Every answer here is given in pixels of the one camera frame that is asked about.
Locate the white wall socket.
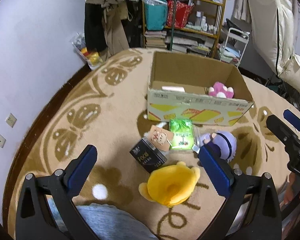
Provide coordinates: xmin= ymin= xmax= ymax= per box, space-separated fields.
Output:
xmin=0 ymin=135 xmax=6 ymax=148
xmin=5 ymin=113 xmax=17 ymax=128

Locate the cream upright mattress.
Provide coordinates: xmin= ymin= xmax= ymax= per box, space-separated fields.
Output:
xmin=248 ymin=0 xmax=300 ymax=93

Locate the teal bag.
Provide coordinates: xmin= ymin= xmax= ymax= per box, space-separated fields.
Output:
xmin=142 ymin=0 xmax=168 ymax=31

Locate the cardboard box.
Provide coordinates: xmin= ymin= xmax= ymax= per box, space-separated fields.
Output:
xmin=147 ymin=51 xmax=254 ymax=126

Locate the green pole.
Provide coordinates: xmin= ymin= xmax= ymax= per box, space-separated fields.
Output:
xmin=170 ymin=0 xmax=177 ymax=51

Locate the black box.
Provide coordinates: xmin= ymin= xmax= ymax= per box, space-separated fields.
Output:
xmin=130 ymin=137 xmax=167 ymax=173

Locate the pink bear plush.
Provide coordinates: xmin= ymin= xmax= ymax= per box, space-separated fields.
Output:
xmin=208 ymin=82 xmax=234 ymax=99

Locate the beige patterned blanket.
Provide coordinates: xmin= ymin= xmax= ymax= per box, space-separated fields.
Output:
xmin=5 ymin=49 xmax=300 ymax=239

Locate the wooden bookshelf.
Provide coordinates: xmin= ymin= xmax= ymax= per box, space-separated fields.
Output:
xmin=142 ymin=0 xmax=226 ymax=58

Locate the purple haired plush doll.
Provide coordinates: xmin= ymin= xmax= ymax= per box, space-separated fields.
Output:
xmin=195 ymin=131 xmax=237 ymax=163

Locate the green tissue pack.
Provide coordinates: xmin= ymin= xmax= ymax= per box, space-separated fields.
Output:
xmin=169 ymin=119 xmax=194 ymax=151

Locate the plastic bag of toys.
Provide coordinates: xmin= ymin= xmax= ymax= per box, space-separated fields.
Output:
xmin=71 ymin=33 xmax=103 ymax=70

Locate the white curtain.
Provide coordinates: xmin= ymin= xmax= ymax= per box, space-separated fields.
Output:
xmin=232 ymin=0 xmax=251 ymax=23

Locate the red gift bag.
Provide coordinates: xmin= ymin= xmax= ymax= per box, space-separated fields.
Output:
xmin=167 ymin=0 xmax=194 ymax=28

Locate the yellow bear plush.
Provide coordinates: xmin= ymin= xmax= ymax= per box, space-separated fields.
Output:
xmin=139 ymin=161 xmax=200 ymax=207

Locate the right hand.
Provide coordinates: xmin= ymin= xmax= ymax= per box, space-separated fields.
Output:
xmin=283 ymin=172 xmax=300 ymax=205

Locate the beige trench coat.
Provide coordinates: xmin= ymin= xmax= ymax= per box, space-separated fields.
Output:
xmin=100 ymin=5 xmax=129 ymax=61

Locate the white utility cart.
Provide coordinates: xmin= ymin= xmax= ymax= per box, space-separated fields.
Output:
xmin=217 ymin=27 xmax=250 ymax=68

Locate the stack of books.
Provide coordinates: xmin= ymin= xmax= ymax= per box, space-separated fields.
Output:
xmin=145 ymin=31 xmax=167 ymax=49

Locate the white wall socket lower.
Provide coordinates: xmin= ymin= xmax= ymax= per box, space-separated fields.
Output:
xmin=0 ymin=135 xmax=6 ymax=148

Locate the bear keychain card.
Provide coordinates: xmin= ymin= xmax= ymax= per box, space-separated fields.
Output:
xmin=147 ymin=125 xmax=174 ymax=152

